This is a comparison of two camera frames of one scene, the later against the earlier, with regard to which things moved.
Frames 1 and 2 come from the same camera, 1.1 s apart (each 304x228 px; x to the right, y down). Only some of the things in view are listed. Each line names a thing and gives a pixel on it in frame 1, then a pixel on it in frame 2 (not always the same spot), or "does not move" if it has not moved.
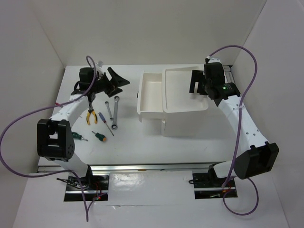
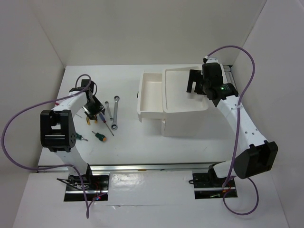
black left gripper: x=111 y=84 to x=99 y=107
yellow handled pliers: x=91 y=110 does not move
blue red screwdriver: x=104 y=120 does not move
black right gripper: x=197 y=76 does not move
